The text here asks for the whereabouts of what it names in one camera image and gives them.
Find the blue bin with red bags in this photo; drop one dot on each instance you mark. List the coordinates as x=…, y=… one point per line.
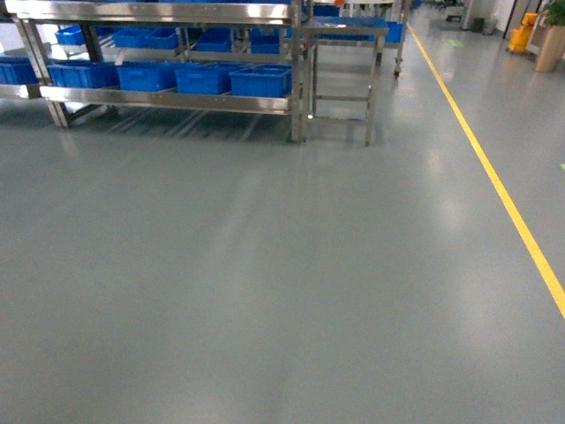
x=268, y=80

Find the blue plastic bin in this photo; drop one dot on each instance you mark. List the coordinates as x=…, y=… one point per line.
x=81, y=74
x=147, y=76
x=17, y=71
x=206, y=79

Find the stainless steel flow rack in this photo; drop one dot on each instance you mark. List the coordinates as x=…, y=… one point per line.
x=235, y=56

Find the small stainless steel table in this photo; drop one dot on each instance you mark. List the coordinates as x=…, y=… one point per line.
x=341, y=71

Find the yellow mop bucket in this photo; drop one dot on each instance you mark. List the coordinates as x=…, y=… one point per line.
x=520, y=36

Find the plant in gold pot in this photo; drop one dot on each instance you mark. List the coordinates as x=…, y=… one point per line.
x=552, y=49

